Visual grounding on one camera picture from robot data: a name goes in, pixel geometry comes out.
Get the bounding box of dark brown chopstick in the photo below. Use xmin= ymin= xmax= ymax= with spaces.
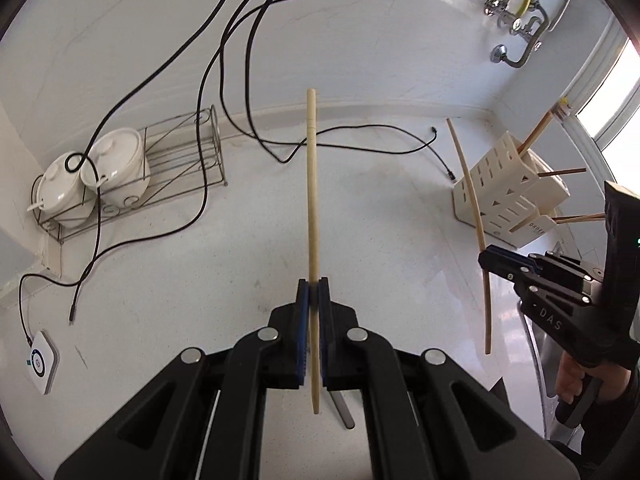
xmin=537 ymin=167 xmax=587 ymax=178
xmin=552 ymin=212 xmax=605 ymax=224

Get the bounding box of light wooden chopstick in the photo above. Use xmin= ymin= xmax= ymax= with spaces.
xmin=518 ymin=110 xmax=554 ymax=155
xmin=446 ymin=117 xmax=492 ymax=356
xmin=306 ymin=88 xmax=321 ymax=415

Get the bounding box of clear grey plastic spoon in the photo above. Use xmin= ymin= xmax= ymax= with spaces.
xmin=329 ymin=391 xmax=356 ymax=430

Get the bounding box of person right hand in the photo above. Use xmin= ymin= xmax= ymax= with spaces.
xmin=555 ymin=352 xmax=631 ymax=404

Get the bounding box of stainless steel sink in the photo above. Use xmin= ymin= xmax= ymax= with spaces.
xmin=520 ymin=313 xmax=562 ymax=439

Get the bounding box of beige plastic utensil holder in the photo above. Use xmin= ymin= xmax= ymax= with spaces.
xmin=468 ymin=132 xmax=570 ymax=248

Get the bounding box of small jar on windowsill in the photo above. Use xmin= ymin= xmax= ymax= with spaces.
xmin=556 ymin=96 xmax=572 ymax=119

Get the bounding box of white ceramic pot right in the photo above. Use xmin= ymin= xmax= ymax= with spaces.
xmin=80 ymin=127 xmax=151 ymax=209

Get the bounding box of white ceramic pot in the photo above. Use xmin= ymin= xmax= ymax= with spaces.
xmin=27 ymin=152 xmax=96 ymax=229
xmin=80 ymin=127 xmax=151 ymax=209

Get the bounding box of white square charger device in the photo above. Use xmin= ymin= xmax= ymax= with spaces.
xmin=27 ymin=330 xmax=60 ymax=396

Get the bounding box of white ceramic pot left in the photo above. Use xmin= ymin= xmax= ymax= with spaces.
xmin=27 ymin=152 xmax=96 ymax=229

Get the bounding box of metal wire rack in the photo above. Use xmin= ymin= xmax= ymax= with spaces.
xmin=27 ymin=106 xmax=227 ymax=243

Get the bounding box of right corrugated metal hose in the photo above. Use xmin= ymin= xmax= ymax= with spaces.
xmin=489 ymin=0 xmax=586 ymax=71

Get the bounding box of white window frame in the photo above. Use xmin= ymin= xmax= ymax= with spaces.
xmin=562 ymin=20 xmax=639 ymax=181

